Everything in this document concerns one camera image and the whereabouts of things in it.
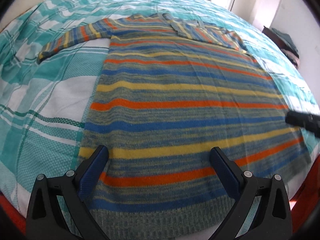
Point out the orange knit cloth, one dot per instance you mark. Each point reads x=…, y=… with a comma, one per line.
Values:
x=307, y=180

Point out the striped knit sweater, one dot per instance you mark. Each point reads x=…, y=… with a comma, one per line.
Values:
x=175, y=100

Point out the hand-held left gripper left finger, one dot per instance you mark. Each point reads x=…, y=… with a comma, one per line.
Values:
x=93, y=172

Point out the teal checked bed blanket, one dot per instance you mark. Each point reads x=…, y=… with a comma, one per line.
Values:
x=47, y=100

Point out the dark wooden nightstand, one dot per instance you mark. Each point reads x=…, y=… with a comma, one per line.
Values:
x=270, y=32

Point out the pile of clothes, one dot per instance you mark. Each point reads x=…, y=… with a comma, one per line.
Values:
x=286, y=41

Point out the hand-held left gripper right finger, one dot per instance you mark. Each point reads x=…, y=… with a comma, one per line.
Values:
x=225, y=172

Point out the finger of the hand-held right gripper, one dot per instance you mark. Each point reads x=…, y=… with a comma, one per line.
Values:
x=300, y=120

